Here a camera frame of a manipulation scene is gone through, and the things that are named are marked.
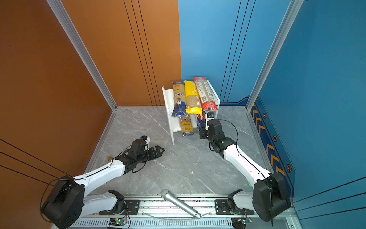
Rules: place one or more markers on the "blue yellow spaghetti bag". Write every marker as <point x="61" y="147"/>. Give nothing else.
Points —
<point x="186" y="126"/>

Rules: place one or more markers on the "aluminium corner post left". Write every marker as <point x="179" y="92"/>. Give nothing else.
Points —
<point x="65" y="21"/>

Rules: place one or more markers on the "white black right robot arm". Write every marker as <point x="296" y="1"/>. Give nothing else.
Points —
<point x="270" y="196"/>

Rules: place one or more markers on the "aluminium corner post right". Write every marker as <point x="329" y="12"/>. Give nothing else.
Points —
<point x="281" y="35"/>

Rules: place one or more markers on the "red spaghetti package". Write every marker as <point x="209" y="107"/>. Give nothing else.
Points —
<point x="206" y="94"/>

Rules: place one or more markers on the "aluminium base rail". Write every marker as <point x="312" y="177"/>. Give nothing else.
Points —
<point x="153" y="212"/>

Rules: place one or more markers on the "yellow blue-top spaghetti bag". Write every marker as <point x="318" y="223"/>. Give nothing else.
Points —
<point x="179" y="97"/>

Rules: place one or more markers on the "green circuit board left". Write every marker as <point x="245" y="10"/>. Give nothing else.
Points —
<point x="117" y="222"/>

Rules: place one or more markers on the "yellow spaghetti package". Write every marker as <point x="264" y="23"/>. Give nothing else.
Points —
<point x="193" y="103"/>

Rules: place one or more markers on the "silver microphone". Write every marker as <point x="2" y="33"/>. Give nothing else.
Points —
<point x="168" y="196"/>

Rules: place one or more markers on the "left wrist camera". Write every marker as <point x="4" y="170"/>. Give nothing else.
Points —
<point x="145" y="138"/>

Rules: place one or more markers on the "dark blue Barilla spaghetti box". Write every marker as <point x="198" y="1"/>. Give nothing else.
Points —
<point x="201" y="122"/>

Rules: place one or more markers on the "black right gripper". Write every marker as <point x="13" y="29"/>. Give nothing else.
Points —
<point x="202" y="134"/>

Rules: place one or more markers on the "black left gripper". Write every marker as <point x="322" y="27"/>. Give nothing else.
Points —
<point x="154" y="155"/>

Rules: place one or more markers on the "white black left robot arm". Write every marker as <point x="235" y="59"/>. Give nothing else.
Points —
<point x="71" y="198"/>

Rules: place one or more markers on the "circuit board right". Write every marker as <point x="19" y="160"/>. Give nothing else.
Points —
<point x="240" y="223"/>

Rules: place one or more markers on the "aluminium corner post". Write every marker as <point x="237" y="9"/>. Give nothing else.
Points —
<point x="65" y="21"/>
<point x="281" y="35"/>

